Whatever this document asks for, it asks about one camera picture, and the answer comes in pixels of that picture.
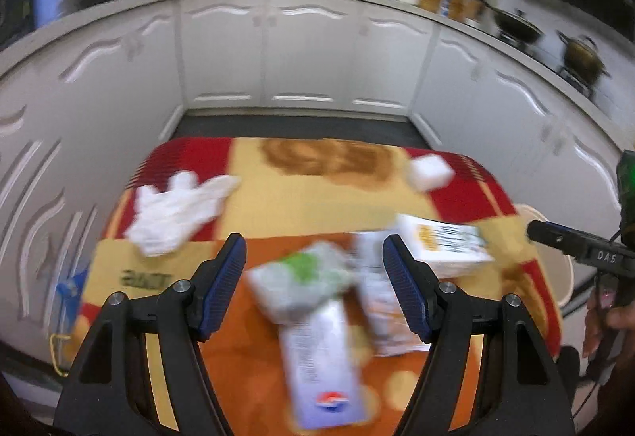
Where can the blue plastic bag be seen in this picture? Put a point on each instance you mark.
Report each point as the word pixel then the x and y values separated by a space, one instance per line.
pixel 72 289

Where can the green white wipes packet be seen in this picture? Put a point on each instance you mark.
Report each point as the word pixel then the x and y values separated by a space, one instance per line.
pixel 297 282

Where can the long white box round logo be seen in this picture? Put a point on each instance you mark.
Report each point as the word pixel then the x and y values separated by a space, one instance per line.
pixel 317 356

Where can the person's right hand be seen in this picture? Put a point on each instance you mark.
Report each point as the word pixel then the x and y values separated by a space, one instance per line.
pixel 593 327

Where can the white box barcode label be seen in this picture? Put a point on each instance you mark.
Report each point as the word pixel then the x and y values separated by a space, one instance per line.
pixel 429 173

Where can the brass pot with lid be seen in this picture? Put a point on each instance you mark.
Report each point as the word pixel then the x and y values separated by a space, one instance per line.
pixel 583 61

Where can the wooden knife block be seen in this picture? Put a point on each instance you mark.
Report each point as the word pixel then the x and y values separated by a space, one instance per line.
pixel 472 6

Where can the red yellow printed blanket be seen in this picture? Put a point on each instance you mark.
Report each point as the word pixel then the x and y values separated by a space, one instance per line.
pixel 307 212

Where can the white lower cabinets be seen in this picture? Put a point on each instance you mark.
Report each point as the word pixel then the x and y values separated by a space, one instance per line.
pixel 297 54

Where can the brown dotted snack packet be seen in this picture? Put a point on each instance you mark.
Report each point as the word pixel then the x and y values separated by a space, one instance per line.
pixel 377 307

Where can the white carton yellow label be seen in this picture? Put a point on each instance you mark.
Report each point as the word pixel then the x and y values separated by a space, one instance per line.
pixel 446 242

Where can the cream plastic bin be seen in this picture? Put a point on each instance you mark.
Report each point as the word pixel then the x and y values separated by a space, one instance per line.
pixel 560 277

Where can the black wok with lid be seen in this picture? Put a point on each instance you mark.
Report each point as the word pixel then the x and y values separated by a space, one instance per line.
pixel 516 26

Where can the white plastic glove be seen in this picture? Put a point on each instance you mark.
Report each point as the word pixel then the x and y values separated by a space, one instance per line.
pixel 173 217

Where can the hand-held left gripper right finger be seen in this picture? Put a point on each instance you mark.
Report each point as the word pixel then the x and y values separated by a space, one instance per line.
pixel 407 287

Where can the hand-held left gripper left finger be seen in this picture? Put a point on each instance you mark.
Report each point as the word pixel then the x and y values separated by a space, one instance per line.
pixel 225 287

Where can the black gas stove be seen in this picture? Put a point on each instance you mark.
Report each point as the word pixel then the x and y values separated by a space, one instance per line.
pixel 578 86

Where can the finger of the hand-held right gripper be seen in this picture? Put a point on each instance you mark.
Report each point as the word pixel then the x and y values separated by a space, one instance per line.
pixel 545 232

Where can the blue white bottle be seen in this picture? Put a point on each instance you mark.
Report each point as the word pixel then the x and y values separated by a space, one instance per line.
pixel 454 4

